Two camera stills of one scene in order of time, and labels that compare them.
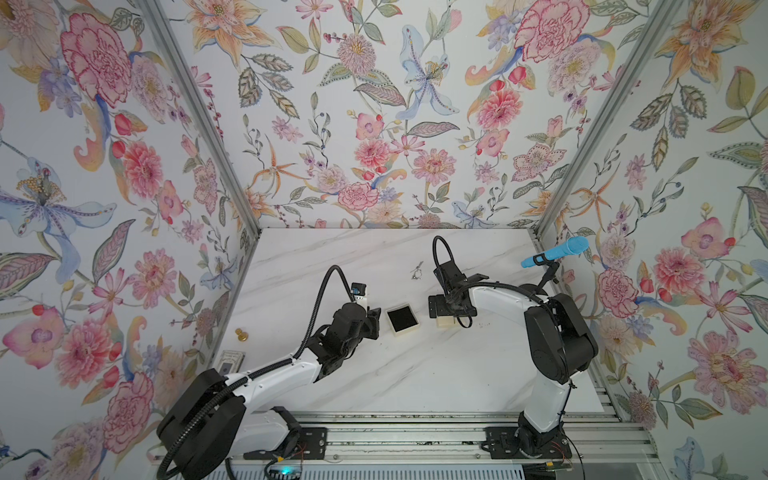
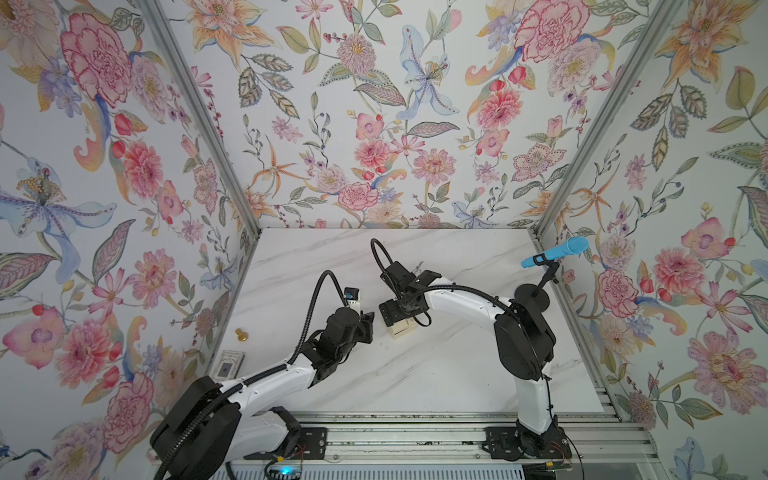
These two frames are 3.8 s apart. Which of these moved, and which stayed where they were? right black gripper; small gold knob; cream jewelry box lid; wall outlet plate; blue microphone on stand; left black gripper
Moved: cream jewelry box lid; right black gripper
Stayed: left black gripper; small gold knob; blue microphone on stand; wall outlet plate
